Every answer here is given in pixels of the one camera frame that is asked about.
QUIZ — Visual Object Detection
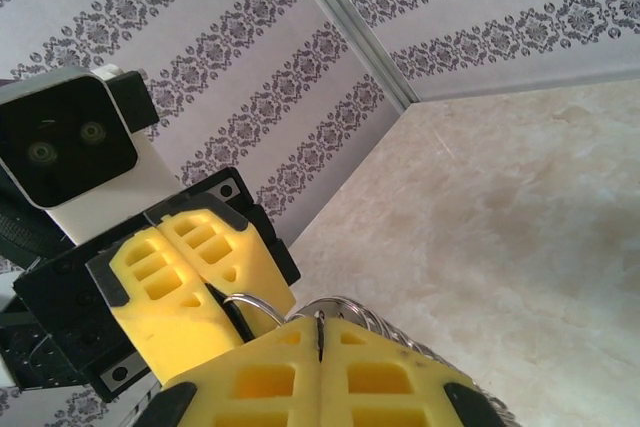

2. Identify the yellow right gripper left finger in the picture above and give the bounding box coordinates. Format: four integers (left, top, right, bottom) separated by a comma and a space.
144, 319, 324, 427

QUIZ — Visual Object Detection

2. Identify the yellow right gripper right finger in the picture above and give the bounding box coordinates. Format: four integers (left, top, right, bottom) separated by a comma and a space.
319, 316, 504, 427

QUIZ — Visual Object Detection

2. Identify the silver split key ring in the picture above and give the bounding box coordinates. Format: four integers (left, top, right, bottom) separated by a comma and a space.
222, 293, 301, 333

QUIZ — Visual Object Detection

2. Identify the silver keychain chain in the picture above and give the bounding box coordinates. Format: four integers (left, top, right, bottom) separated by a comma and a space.
294, 295, 519, 427

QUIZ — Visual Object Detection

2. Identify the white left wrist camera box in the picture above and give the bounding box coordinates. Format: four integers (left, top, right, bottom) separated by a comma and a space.
0, 64, 161, 248

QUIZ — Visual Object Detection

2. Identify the aluminium frame post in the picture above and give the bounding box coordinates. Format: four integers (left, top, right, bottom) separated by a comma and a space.
284, 0, 419, 113

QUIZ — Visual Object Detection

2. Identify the thin aluminium wall base strip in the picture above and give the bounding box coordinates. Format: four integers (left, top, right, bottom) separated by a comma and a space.
412, 65, 640, 106

